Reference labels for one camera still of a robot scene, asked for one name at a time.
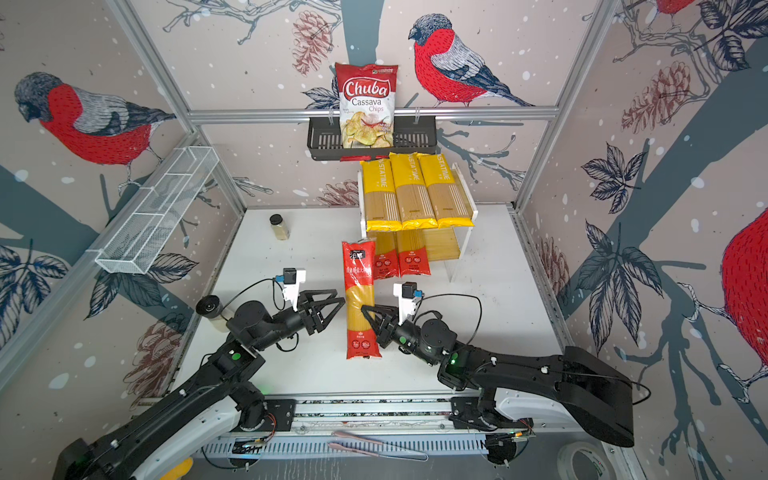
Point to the yellow plush toy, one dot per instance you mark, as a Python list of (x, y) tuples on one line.
[(179, 471)]

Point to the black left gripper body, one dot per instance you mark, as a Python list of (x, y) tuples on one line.
[(289, 324)]

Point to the white frame wooden shelf rack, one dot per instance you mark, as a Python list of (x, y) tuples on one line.
[(443, 244)]

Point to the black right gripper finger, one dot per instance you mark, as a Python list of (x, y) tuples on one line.
[(381, 329), (383, 313)]

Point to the black hanging wire basket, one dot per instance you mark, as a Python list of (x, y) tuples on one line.
[(331, 140)]

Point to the white wire mesh basket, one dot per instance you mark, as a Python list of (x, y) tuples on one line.
[(162, 203)]

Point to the yellow spaghetti bag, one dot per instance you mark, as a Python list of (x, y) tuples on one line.
[(380, 200), (451, 208), (415, 208)]

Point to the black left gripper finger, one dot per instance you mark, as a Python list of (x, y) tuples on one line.
[(325, 311), (320, 299)]

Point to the white tape roll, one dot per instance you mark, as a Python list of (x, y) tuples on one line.
[(580, 461)]

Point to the metal base rail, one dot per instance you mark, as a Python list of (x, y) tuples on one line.
[(424, 422)]

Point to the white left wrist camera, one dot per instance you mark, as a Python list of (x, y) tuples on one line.
[(290, 282)]

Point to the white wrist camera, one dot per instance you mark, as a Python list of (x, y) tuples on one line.
[(408, 296), (290, 282)]

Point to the Chuba cassava chips bag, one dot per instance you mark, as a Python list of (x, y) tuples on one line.
[(367, 105)]

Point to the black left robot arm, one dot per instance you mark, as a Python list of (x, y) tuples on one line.
[(218, 398)]

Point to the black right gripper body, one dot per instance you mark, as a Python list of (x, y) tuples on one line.
[(410, 338)]

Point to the red pasta bag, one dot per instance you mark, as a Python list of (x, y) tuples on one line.
[(386, 262), (359, 291), (412, 253)]

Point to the large spice jar black lid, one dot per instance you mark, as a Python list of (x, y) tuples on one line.
[(212, 308)]

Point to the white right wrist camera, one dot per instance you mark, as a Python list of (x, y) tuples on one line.
[(408, 296)]

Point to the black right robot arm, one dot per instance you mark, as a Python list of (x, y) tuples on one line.
[(595, 395)]

